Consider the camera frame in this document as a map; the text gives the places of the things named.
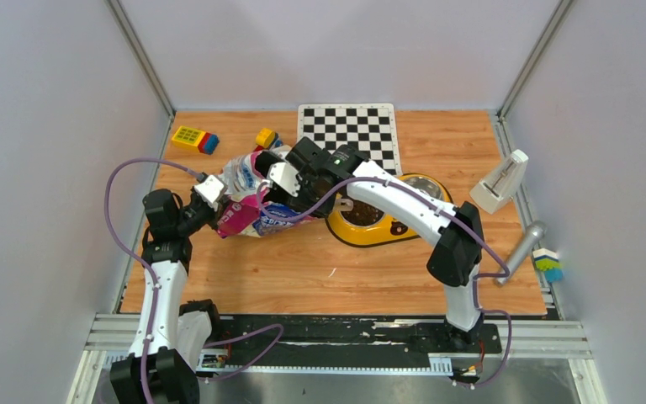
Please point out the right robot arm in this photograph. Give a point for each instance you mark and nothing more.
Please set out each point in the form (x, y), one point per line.
(453, 232)

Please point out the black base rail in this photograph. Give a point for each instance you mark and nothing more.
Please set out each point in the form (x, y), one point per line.
(384, 345)

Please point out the silver microphone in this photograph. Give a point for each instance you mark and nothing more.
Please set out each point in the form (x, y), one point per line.
(532, 235)

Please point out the green blue block toy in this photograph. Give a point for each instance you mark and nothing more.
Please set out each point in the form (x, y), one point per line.
(547, 262)

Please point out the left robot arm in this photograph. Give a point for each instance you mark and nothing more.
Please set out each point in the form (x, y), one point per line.
(161, 363)

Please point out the yellow double pet bowl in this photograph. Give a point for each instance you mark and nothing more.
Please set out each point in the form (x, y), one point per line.
(388, 230)

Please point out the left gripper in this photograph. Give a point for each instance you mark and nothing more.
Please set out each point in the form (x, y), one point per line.
(214, 215)

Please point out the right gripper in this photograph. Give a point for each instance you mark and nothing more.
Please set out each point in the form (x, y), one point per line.
(302, 200)

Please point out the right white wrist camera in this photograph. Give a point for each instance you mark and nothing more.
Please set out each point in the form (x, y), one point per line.
(285, 176)

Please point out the black white chessboard mat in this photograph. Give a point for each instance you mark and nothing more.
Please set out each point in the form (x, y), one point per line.
(370, 128)

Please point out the toy block car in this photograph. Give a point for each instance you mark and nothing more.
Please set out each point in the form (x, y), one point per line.
(267, 139)

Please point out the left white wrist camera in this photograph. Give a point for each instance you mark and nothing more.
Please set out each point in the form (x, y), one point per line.
(212, 190)

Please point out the pink pet food bag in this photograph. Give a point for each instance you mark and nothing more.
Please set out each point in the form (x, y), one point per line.
(241, 216)

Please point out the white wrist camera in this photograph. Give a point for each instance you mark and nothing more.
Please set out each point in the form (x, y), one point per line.
(285, 176)
(212, 190)

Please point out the brown pet food kibble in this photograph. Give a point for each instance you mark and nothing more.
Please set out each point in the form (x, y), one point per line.
(362, 214)

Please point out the clear plastic scoop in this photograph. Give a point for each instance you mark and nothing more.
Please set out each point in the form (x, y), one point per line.
(344, 204)

